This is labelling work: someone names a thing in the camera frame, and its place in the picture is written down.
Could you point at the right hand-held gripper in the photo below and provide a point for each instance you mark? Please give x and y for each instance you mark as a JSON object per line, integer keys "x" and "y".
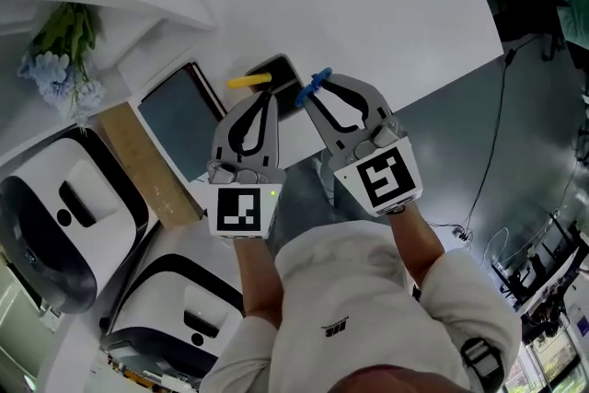
{"x": 384, "y": 177}

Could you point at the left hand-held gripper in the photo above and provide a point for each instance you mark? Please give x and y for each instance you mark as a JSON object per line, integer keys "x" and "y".
{"x": 241, "y": 209}

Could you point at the blue plastic stationery piece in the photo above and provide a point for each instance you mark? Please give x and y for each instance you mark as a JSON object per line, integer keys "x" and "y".
{"x": 307, "y": 89}

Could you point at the yellow stationery pen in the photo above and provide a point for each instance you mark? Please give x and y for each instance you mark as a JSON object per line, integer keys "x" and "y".
{"x": 246, "y": 81}

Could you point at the person's right forearm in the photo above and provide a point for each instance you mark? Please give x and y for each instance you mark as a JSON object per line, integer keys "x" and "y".
{"x": 416, "y": 244}

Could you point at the person's left forearm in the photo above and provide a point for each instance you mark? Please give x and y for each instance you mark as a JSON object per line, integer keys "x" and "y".
{"x": 255, "y": 280}

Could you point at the white desk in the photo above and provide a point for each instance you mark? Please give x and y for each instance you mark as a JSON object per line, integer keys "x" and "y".
{"x": 345, "y": 27}

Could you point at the dark grey notebook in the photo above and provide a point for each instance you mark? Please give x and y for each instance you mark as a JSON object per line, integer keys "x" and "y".
{"x": 181, "y": 124}

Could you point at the black square pen holder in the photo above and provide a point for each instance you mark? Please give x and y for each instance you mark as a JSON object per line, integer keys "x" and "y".
{"x": 285, "y": 80}

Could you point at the tan wooden block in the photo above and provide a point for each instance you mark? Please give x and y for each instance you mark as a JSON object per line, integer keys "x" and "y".
{"x": 147, "y": 165}

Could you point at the power strip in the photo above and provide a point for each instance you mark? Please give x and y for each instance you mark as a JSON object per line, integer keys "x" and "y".
{"x": 462, "y": 234}

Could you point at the white and black appliance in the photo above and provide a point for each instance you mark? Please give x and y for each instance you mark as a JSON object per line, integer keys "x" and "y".
{"x": 55, "y": 216}
{"x": 184, "y": 313}

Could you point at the person's white shirt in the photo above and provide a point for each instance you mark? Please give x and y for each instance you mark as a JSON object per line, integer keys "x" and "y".
{"x": 359, "y": 317}

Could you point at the blue flower bouquet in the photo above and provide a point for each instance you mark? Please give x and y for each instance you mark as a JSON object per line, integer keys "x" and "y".
{"x": 60, "y": 73}

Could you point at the black frame rack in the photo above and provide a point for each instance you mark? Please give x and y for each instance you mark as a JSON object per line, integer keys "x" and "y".
{"x": 543, "y": 271}

